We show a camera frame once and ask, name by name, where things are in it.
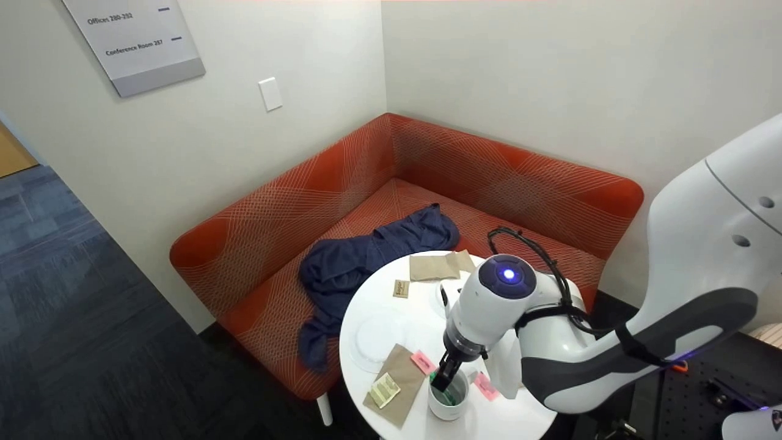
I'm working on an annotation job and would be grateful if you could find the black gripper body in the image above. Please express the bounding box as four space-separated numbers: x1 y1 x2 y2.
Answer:
429 322 485 392

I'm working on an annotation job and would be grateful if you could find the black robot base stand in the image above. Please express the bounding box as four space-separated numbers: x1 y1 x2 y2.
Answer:
565 334 782 440

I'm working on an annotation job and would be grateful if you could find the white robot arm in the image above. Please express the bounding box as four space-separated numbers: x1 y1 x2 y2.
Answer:
429 115 782 412

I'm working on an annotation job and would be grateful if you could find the pink sweetener packet left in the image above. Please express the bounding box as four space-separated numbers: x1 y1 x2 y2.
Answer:
411 351 436 373

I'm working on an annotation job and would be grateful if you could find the pink sweetener packet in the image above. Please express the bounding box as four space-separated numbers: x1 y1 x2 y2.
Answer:
411 351 436 373
471 372 498 401

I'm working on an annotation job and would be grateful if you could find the pink sweetener packet right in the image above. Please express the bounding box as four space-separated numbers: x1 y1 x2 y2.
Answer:
471 372 498 401

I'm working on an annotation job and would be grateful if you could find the white paper cup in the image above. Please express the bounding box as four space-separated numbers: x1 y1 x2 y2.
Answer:
428 372 468 423

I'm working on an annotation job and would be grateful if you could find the brown napkin under packet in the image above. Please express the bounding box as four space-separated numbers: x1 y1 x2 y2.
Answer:
362 345 424 428

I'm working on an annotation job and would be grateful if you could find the round white table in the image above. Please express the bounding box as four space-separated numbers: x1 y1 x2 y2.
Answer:
339 256 554 440

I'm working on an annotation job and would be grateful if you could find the yellow-green tea packet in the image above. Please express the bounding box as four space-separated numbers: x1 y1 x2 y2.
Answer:
369 373 401 408

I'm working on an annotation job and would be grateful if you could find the white plate near sofa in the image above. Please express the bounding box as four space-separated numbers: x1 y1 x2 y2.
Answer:
353 320 401 361

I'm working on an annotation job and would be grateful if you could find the brown sugar packet left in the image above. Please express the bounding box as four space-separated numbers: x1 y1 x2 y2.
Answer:
394 282 411 298

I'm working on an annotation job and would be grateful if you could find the brown napkin far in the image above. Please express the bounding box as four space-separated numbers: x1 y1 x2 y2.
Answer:
408 251 477 282

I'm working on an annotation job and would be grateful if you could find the navy blue cloth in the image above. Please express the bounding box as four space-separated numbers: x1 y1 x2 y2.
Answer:
298 203 458 372

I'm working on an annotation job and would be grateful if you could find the orange corner sofa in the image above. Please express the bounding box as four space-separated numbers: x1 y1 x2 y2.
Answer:
168 113 643 401

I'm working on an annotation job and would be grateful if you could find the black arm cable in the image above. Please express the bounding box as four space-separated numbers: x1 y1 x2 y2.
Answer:
483 225 601 338

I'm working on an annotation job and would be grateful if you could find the grey wall sign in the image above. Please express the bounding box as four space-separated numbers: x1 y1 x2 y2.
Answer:
60 0 204 98

